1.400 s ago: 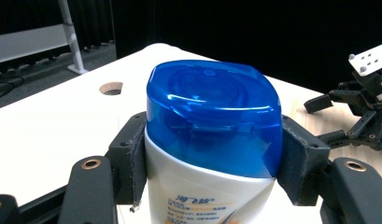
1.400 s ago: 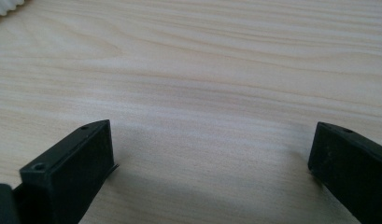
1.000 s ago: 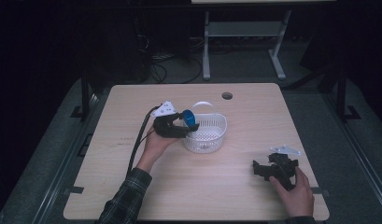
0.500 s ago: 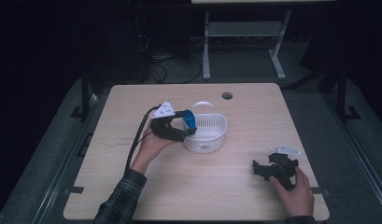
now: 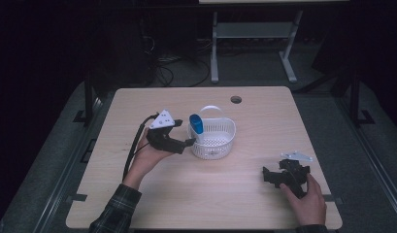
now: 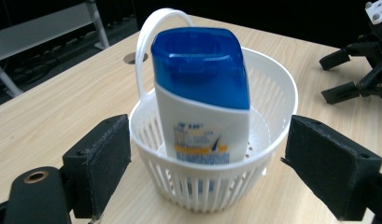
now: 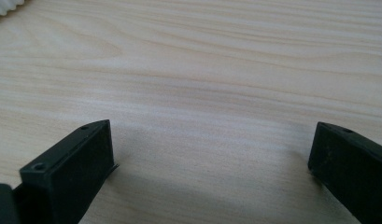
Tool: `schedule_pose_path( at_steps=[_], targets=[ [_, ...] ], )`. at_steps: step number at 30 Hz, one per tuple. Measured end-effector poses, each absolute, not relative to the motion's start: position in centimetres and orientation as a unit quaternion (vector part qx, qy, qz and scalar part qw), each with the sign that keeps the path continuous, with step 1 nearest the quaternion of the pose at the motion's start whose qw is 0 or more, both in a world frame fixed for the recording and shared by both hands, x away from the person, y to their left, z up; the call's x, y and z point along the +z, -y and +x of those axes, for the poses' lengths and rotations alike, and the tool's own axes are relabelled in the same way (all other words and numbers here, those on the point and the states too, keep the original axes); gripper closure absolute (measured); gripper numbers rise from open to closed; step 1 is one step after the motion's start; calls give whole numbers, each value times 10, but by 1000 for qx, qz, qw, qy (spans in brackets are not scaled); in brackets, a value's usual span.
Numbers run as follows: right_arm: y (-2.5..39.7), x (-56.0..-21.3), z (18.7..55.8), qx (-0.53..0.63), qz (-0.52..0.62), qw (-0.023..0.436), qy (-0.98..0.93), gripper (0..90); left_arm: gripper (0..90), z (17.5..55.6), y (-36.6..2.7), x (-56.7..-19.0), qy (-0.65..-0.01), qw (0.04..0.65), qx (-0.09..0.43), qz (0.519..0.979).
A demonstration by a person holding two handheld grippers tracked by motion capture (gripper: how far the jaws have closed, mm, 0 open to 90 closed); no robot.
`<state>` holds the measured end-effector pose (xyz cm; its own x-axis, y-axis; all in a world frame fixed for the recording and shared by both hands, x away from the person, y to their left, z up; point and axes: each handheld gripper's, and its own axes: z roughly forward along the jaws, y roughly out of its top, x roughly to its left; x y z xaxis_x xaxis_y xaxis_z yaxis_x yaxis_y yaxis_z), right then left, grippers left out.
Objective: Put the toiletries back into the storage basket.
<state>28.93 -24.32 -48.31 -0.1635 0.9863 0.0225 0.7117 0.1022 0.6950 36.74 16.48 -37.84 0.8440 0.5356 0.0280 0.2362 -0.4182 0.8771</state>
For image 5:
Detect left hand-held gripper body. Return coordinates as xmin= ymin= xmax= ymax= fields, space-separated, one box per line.
xmin=146 ymin=109 xmax=187 ymax=155

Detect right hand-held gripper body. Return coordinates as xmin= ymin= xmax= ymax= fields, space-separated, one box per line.
xmin=277 ymin=150 xmax=314 ymax=198

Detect white blue-capped shampoo bottle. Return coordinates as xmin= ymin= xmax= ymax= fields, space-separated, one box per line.
xmin=188 ymin=113 xmax=205 ymax=145

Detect white plastic basket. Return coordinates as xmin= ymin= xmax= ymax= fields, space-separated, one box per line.
xmin=186 ymin=105 xmax=237 ymax=161

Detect person's left hand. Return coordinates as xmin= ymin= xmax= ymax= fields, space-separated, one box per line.
xmin=122 ymin=127 xmax=175 ymax=191

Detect person's right hand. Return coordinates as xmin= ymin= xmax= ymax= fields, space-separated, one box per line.
xmin=279 ymin=173 xmax=327 ymax=227

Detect grey metal stand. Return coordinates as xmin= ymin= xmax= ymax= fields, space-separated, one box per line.
xmin=210 ymin=9 xmax=304 ymax=84

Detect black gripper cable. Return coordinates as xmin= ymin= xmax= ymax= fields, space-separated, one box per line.
xmin=121 ymin=112 xmax=160 ymax=183

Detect black table bracket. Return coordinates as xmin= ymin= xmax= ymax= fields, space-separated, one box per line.
xmin=67 ymin=193 xmax=88 ymax=203
xmin=324 ymin=194 xmax=345 ymax=206

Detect black floor cables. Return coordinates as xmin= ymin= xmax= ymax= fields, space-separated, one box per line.
xmin=142 ymin=35 xmax=212 ymax=88

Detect black upright post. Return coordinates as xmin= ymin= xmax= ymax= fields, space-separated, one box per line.
xmin=349 ymin=69 xmax=376 ymax=126
xmin=73 ymin=72 xmax=96 ymax=125

